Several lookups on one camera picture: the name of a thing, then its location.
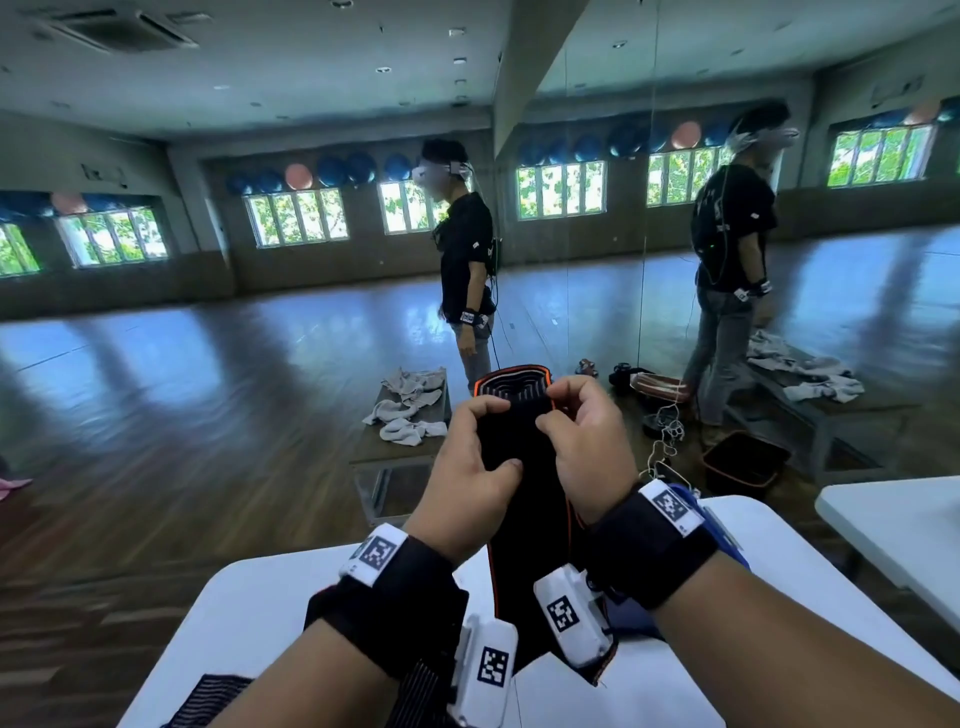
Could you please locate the person's right hand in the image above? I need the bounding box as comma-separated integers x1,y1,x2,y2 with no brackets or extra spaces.
534,374,639,526

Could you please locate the row of exercise balls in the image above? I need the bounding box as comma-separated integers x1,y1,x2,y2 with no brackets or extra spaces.
0,152,414,220

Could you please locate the barred window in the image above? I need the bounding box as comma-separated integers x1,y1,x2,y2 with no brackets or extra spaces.
56,206,170,270
0,221,43,280
243,187,352,250
377,179,451,236

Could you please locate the blue plastic bin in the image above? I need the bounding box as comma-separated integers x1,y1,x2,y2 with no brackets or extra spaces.
605,483,751,643

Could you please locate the ceiling air conditioner unit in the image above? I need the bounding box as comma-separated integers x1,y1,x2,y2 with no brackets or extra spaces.
29,5,202,55

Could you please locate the low wooden table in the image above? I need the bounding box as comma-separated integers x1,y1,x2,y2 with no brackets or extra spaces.
350,367,454,526

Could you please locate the person's left hand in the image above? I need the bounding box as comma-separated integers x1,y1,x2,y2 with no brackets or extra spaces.
404,395,524,568

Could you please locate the white towel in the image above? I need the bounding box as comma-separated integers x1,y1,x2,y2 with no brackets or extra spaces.
382,367,448,403
378,417,450,448
362,389,444,427

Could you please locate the group of ceiling downlights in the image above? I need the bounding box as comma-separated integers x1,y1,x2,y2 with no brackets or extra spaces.
209,0,481,106

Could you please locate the white cord coil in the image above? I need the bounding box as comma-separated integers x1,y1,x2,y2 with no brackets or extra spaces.
644,404,690,493

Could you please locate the person's left forearm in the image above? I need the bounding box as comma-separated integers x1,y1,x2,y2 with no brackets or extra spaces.
209,618,399,728

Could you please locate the large wall mirror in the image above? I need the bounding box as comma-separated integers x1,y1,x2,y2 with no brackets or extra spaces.
498,0,960,496

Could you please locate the orange-trimmed black wrap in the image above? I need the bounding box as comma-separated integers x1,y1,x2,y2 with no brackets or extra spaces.
473,365,618,685

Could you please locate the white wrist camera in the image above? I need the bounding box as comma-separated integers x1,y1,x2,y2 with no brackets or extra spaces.
447,616,520,728
532,563,615,670

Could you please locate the white head-mounted headset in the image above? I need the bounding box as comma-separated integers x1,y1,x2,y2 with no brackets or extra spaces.
410,159,475,190

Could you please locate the black wristband with white markers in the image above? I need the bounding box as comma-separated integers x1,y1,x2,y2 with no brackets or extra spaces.
303,522,470,684
584,478,721,610

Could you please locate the person's right forearm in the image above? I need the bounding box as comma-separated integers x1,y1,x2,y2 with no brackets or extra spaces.
650,551,960,728

